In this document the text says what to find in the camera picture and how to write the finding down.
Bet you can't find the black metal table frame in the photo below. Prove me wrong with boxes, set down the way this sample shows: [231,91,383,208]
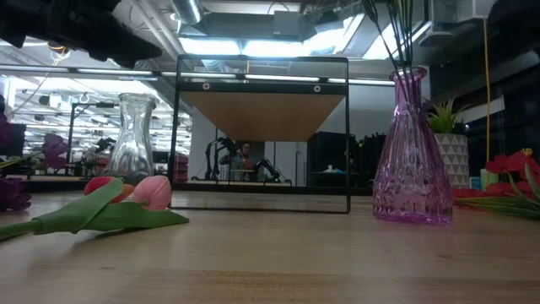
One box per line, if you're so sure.
[0,173,376,198]

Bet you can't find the person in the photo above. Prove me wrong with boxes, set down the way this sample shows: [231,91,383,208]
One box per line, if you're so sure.
[219,142,257,171]

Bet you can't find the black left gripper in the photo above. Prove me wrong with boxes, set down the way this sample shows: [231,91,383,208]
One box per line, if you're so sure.
[0,0,164,68]

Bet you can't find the red storage bins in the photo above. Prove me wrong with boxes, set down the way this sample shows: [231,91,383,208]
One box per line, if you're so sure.
[174,153,190,183]

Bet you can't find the orange artificial tulip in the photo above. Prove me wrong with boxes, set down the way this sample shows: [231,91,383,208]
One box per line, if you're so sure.
[0,176,136,242]

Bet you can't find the pink artificial lily stem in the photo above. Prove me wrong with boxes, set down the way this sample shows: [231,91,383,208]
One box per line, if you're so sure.
[361,0,419,85]

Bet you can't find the light green cup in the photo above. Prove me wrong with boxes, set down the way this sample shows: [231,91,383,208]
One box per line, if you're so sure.
[479,168,500,192]

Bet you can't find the clear glass vase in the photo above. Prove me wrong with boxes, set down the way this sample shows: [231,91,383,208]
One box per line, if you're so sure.
[108,92,157,178]

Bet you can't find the succulent in white patterned pot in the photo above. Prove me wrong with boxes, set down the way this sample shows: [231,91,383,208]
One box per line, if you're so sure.
[426,96,471,190]

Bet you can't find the background black metal frame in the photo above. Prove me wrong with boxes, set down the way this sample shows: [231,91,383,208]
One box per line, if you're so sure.
[67,101,119,176]

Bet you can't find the red artificial flower stem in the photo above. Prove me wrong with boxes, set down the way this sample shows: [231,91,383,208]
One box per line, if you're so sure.
[452,147,540,220]

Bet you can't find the purple artificial flower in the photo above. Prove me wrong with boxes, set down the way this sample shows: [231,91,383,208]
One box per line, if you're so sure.
[0,95,71,212]

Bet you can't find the black monitor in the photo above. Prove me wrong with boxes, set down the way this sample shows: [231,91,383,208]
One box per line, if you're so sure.
[0,122,27,158]

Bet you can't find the wooden shelf black metal frame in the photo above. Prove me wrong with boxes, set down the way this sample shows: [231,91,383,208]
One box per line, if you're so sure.
[167,54,352,214]

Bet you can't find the purple glass vase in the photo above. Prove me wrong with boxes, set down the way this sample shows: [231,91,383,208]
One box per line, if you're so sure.
[372,66,455,225]

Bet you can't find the yellow cable coil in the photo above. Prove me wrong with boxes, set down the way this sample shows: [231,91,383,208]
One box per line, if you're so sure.
[45,41,72,64]

